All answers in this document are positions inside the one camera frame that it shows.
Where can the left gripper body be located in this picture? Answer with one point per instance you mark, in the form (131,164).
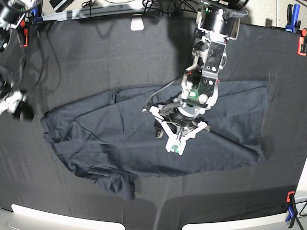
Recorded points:
(179,120)

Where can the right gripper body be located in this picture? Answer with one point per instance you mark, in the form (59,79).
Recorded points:
(12,102)

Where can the dark navy t-shirt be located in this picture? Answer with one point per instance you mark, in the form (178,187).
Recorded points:
(109,139)

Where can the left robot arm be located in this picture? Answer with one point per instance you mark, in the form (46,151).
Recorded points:
(217,22)

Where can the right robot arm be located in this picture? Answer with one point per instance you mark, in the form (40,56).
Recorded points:
(12,18)

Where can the black table cloth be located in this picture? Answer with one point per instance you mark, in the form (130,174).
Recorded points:
(73,59)

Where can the red black clamp far-left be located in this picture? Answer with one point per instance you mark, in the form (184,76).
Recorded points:
(23,30)

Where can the blue bar clamp far-left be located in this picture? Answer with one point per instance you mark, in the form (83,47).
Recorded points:
(36,14)

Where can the black power adapter box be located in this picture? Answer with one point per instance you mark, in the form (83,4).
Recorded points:
(60,5)

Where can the red black clamp near-right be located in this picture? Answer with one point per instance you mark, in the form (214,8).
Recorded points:
(290,196)

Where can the red black clamp far-right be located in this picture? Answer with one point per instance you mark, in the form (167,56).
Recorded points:
(302,44)

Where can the blue bar clamp near-right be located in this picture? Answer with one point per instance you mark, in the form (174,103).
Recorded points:
(291,213)

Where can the blue bar clamp far-right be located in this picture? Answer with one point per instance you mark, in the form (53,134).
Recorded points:
(293,24)

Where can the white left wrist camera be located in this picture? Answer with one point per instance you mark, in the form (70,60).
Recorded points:
(175,146)

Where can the aluminium frame rail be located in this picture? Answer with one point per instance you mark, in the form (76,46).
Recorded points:
(93,12)

